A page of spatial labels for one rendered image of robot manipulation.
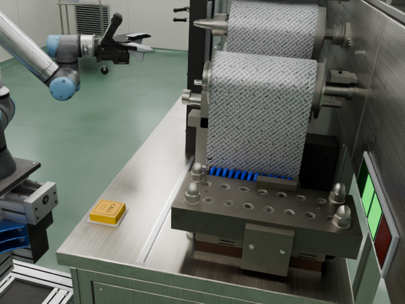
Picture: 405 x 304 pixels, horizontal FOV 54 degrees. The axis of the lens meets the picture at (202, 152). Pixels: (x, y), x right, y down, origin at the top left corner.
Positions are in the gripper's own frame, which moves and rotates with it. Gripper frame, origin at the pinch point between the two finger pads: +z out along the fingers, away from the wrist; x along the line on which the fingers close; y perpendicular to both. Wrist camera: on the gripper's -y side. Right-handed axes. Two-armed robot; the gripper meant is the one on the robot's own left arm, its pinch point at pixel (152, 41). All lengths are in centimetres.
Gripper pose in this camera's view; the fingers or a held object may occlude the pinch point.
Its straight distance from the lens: 146.8
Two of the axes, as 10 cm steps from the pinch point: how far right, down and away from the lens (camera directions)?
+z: 9.8, -0.4, 1.8
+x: 1.7, 5.7, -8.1
